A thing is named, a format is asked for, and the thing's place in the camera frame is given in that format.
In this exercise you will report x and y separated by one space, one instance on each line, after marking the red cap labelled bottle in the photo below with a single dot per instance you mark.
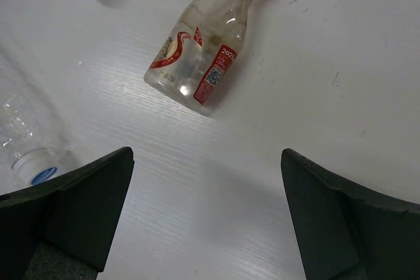
199 50

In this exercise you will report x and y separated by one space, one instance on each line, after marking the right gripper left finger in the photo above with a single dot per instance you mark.
64 228

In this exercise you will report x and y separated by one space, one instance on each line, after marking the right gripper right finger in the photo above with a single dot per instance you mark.
345 230

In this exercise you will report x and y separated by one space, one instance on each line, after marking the clear bottle centre upper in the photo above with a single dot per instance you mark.
32 142

